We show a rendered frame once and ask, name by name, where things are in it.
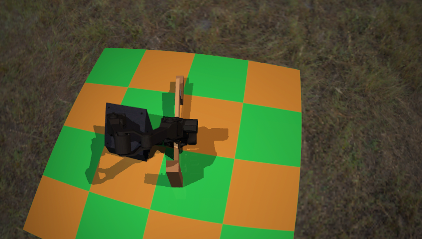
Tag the long brown wooden rail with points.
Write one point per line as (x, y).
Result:
(177, 114)

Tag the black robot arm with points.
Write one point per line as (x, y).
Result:
(169, 128)

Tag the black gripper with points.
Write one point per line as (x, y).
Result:
(187, 139)

